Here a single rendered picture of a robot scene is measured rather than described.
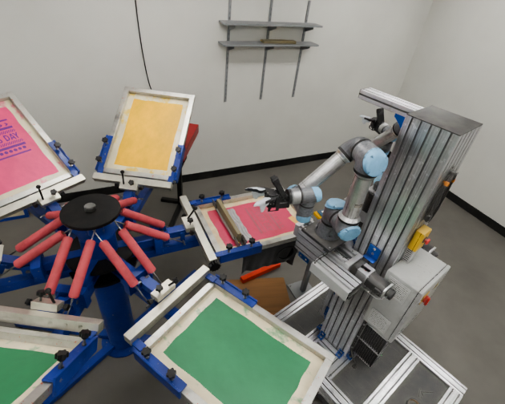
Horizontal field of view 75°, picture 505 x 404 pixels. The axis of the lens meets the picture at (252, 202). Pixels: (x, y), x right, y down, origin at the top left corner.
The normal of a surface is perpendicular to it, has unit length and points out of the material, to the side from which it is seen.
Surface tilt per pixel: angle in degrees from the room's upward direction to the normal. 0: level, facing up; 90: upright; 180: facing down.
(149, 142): 32
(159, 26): 90
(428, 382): 0
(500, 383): 0
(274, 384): 0
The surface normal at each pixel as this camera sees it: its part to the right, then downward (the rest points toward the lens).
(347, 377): 0.10, -0.79
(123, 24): 0.42, 0.58
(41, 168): 0.52, -0.45
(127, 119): 0.04, -0.36
